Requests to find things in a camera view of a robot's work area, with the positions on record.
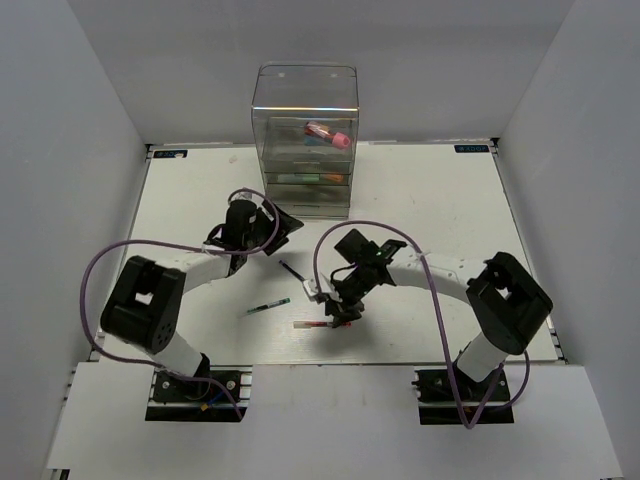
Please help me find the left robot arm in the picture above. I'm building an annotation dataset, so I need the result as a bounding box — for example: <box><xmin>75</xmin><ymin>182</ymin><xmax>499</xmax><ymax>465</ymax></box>
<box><xmin>100</xmin><ymin>200</ymin><xmax>304</xmax><ymax>399</ymax></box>

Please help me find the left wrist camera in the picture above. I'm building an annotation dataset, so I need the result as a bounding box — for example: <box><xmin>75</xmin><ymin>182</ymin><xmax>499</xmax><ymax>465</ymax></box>
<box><xmin>227</xmin><ymin>188</ymin><xmax>262</xmax><ymax>205</ymax></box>

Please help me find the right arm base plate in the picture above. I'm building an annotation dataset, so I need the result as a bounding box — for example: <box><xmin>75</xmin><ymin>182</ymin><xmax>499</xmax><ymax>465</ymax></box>
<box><xmin>411</xmin><ymin>369</ymin><xmax>515</xmax><ymax>426</ymax></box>

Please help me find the clear organizer lid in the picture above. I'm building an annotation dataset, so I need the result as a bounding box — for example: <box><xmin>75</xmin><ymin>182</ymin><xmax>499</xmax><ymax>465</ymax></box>
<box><xmin>252</xmin><ymin>61</ymin><xmax>359</xmax><ymax>112</ymax></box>

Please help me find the blue eraser case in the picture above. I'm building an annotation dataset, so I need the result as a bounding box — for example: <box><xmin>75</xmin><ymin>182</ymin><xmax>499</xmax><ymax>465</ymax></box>
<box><xmin>303</xmin><ymin>136</ymin><xmax>332</xmax><ymax>148</ymax></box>

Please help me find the purple pen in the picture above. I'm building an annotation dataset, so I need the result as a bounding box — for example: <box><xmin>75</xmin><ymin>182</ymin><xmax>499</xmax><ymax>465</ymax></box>
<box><xmin>279</xmin><ymin>260</ymin><xmax>306</xmax><ymax>283</ymax></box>

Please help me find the clear drawer organizer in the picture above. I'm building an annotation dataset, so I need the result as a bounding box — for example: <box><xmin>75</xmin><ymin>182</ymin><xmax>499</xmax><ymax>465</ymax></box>
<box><xmin>251</xmin><ymin>62</ymin><xmax>360</xmax><ymax>219</ymax></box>

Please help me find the green pen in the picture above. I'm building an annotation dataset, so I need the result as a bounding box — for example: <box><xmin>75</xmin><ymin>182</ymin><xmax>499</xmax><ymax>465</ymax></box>
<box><xmin>245</xmin><ymin>298</ymin><xmax>291</xmax><ymax>315</ymax></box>

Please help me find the pink glue bottle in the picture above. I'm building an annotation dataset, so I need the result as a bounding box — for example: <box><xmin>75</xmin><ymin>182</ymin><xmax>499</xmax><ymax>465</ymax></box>
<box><xmin>304</xmin><ymin>121</ymin><xmax>351</xmax><ymax>150</ymax></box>

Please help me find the red pen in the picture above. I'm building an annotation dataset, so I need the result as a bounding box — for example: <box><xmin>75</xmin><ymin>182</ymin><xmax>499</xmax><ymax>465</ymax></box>
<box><xmin>293</xmin><ymin>321</ymin><xmax>351</xmax><ymax>329</ymax></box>

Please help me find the orange capped marker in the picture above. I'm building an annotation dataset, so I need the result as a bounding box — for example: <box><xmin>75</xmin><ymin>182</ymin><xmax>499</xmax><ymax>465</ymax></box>
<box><xmin>320</xmin><ymin>174</ymin><xmax>345</xmax><ymax>183</ymax></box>

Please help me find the green highlighter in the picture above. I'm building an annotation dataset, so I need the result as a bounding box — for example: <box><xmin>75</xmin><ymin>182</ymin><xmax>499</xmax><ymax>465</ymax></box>
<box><xmin>276</xmin><ymin>173</ymin><xmax>321</xmax><ymax>184</ymax></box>

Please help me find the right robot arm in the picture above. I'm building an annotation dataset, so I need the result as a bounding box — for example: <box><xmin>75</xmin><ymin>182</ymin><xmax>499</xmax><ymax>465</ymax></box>
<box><xmin>321</xmin><ymin>229</ymin><xmax>553</xmax><ymax>399</ymax></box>

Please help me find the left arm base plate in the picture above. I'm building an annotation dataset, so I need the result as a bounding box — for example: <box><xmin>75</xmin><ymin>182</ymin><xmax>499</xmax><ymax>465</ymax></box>
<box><xmin>145</xmin><ymin>366</ymin><xmax>252</xmax><ymax>423</ymax></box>

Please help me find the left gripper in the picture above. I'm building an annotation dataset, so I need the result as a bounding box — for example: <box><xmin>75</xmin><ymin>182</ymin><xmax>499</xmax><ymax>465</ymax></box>
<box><xmin>243</xmin><ymin>198</ymin><xmax>303</xmax><ymax>256</ymax></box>

